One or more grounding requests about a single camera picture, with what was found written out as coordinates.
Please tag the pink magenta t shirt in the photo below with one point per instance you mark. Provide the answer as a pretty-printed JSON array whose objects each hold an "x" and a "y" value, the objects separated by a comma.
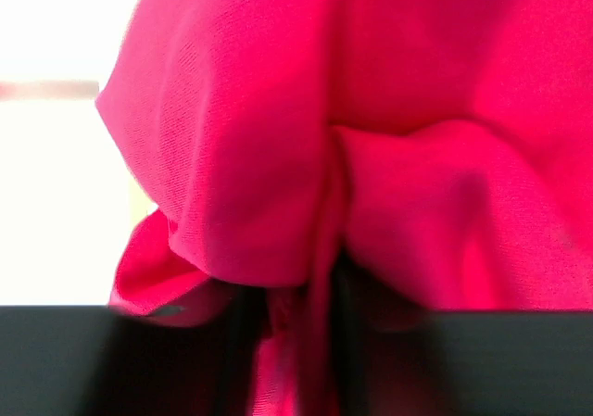
[{"x": 445, "y": 146}]

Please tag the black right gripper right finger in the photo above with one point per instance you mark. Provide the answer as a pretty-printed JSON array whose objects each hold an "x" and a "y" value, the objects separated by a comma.
[{"x": 391, "y": 357}]

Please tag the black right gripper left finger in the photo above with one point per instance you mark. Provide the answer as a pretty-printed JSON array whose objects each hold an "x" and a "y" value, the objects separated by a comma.
[{"x": 89, "y": 360}]

